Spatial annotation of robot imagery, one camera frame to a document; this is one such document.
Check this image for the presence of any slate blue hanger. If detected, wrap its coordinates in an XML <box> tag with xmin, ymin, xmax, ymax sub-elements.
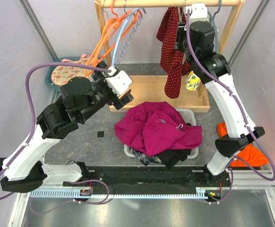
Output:
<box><xmin>208</xmin><ymin>0</ymin><xmax>222</xmax><ymax>53</ymax></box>

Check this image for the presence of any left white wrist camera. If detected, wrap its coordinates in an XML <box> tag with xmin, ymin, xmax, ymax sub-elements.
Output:
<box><xmin>105</xmin><ymin>66</ymin><xmax>133</xmax><ymax>97</ymax></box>

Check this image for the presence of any navy plaid skirt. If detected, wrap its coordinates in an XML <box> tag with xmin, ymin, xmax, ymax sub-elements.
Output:
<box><xmin>129</xmin><ymin>147</ymin><xmax>163</xmax><ymax>166</ymax></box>

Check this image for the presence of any orange cloth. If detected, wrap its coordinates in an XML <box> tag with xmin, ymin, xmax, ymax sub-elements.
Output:
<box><xmin>217</xmin><ymin>122</ymin><xmax>269</xmax><ymax>167</ymax></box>

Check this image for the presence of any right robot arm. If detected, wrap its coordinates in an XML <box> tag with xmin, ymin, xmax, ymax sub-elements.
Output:
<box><xmin>175</xmin><ymin>21</ymin><xmax>265</xmax><ymax>186</ymax></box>

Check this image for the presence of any lemon print garment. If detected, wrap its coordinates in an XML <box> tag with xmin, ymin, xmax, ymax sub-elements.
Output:
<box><xmin>185</xmin><ymin>71</ymin><xmax>200</xmax><ymax>91</ymax></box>

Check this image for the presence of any magenta skirt grey lining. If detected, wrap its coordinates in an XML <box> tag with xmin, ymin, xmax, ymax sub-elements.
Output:
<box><xmin>114</xmin><ymin>101</ymin><xmax>203</xmax><ymax>156</ymax></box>

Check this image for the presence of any floral pink cloth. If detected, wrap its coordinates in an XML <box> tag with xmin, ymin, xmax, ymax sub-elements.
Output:
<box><xmin>51</xmin><ymin>54</ymin><xmax>94</xmax><ymax>86</ymax></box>

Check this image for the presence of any white perforated basket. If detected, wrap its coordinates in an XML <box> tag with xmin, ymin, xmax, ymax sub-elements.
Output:
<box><xmin>124</xmin><ymin>108</ymin><xmax>199</xmax><ymax>159</ymax></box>

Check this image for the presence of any black pleated skirt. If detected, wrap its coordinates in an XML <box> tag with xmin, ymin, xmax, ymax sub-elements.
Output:
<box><xmin>157</xmin><ymin>149</ymin><xmax>192</xmax><ymax>169</ymax></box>

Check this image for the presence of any white cable duct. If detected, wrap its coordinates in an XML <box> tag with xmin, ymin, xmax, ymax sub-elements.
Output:
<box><xmin>30</xmin><ymin>188</ymin><xmax>207</xmax><ymax>199</ymax></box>

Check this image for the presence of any red polka dot skirt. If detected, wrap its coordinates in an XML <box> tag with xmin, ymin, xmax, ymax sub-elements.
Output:
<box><xmin>156</xmin><ymin>7</ymin><xmax>190</xmax><ymax>99</ymax></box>

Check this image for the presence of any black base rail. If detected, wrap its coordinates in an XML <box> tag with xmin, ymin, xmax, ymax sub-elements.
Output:
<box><xmin>63</xmin><ymin>165</ymin><xmax>230</xmax><ymax>196</ymax></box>

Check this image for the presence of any orange plastic hanger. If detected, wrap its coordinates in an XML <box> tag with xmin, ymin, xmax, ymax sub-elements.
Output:
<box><xmin>85</xmin><ymin>17</ymin><xmax>117</xmax><ymax>67</ymax></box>

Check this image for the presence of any small black floor square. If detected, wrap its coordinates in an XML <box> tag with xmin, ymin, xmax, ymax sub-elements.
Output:
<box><xmin>97</xmin><ymin>131</ymin><xmax>104</xmax><ymax>138</ymax></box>

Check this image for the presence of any wooden clothes rack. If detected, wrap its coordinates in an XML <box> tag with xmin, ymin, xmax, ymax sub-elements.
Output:
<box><xmin>95</xmin><ymin>0</ymin><xmax>245</xmax><ymax>113</ymax></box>

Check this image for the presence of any teal laundry basket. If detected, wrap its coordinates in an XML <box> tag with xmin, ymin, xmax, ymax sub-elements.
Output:
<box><xmin>45</xmin><ymin>57</ymin><xmax>80</xmax><ymax>91</ymax></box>

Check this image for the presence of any light blue hanger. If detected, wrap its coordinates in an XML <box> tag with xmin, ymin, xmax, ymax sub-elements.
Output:
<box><xmin>112</xmin><ymin>8</ymin><xmax>146</xmax><ymax>66</ymax></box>

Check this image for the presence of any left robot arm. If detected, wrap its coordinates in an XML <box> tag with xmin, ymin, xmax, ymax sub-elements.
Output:
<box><xmin>0</xmin><ymin>64</ymin><xmax>133</xmax><ymax>193</ymax></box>

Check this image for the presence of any grey hanger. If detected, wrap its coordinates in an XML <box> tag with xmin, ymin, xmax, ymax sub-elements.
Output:
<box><xmin>178</xmin><ymin>0</ymin><xmax>186</xmax><ymax>65</ymax></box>

